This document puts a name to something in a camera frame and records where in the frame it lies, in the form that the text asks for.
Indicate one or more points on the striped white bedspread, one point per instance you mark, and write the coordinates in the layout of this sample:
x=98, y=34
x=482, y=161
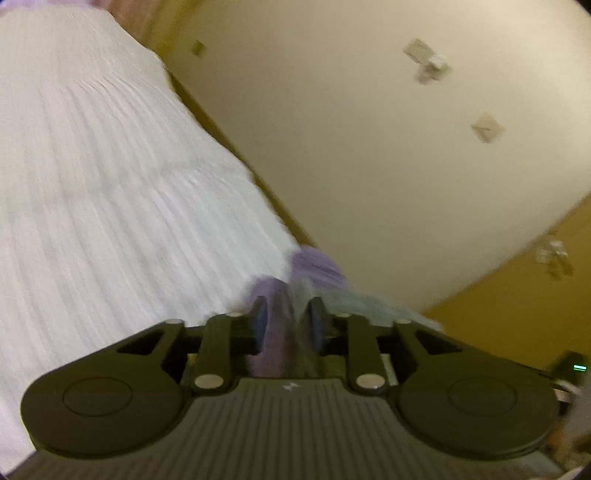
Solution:
x=115, y=207

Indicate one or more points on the pink curtain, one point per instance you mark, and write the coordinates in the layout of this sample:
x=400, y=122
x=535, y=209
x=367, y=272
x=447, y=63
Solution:
x=129, y=14

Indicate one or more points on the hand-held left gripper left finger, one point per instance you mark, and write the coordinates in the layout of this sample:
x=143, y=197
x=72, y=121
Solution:
x=261, y=325

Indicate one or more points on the grey checked pants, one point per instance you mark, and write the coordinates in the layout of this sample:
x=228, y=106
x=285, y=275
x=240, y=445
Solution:
x=369, y=304

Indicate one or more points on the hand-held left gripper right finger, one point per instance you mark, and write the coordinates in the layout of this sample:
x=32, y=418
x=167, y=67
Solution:
x=316, y=325

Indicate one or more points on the purple garment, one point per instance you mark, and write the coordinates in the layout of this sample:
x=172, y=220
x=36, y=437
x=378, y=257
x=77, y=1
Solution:
x=277, y=318

